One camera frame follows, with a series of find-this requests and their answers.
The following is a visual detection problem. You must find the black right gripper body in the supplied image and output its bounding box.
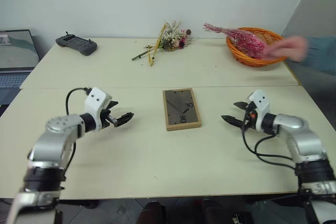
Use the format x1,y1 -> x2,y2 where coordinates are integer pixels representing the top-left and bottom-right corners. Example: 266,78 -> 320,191
242,101 -> 259,131

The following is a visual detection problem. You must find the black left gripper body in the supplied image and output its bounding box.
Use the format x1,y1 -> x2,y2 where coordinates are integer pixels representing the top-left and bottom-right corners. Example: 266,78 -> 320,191
100,108 -> 119,129

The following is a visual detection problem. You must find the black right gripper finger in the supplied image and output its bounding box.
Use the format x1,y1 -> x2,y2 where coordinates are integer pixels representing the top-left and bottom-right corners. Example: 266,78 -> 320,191
220,114 -> 246,128
233,101 -> 249,111

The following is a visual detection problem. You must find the person's bare hand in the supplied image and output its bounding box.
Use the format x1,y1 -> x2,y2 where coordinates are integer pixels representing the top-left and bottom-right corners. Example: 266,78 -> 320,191
263,36 -> 309,62

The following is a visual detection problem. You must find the orange woven basket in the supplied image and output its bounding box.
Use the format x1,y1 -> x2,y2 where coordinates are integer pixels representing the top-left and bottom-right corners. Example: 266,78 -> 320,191
226,27 -> 288,67

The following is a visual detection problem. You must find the wooden framed clock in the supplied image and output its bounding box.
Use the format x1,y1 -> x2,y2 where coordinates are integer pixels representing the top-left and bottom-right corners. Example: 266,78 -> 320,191
162,88 -> 203,132

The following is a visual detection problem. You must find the loose brown-green stem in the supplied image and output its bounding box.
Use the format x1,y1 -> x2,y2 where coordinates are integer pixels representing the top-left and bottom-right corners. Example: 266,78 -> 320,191
131,50 -> 148,61

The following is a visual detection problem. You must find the pink dried flower bundle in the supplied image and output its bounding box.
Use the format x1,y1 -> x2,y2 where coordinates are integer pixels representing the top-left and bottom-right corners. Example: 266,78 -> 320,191
203,23 -> 266,60

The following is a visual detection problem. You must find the dark grey handheld controller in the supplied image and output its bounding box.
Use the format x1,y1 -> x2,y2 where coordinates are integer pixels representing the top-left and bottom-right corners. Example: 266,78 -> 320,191
55,31 -> 98,57

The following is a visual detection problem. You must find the dried flower bouquet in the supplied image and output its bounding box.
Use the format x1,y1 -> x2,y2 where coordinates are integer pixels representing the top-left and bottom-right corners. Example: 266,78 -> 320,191
147,20 -> 195,67

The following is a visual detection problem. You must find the dark rounded shape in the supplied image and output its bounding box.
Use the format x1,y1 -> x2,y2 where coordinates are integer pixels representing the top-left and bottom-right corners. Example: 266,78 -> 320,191
137,200 -> 166,224

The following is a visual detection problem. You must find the grey laptop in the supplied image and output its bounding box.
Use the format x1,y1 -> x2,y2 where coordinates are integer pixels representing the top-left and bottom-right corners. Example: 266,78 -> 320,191
0,29 -> 41,105

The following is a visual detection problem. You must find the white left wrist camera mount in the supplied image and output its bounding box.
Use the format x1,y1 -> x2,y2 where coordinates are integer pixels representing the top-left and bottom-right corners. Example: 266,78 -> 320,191
84,87 -> 112,132

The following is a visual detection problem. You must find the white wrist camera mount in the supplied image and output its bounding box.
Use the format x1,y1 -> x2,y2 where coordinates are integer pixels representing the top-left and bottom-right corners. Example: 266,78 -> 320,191
84,87 -> 112,132
247,89 -> 271,132

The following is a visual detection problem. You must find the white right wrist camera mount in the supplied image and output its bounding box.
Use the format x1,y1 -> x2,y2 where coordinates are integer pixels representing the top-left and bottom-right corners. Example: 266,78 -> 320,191
247,89 -> 271,132

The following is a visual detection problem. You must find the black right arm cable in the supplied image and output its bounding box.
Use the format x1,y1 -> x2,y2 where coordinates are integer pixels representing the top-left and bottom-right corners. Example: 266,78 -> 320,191
241,119 -> 298,170

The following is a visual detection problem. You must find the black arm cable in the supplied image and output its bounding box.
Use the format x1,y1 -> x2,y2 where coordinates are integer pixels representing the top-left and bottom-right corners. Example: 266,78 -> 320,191
62,87 -> 91,175
241,119 -> 298,170

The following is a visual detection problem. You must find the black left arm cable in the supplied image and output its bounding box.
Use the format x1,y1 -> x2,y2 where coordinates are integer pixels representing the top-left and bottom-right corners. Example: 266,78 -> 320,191
62,87 -> 91,175

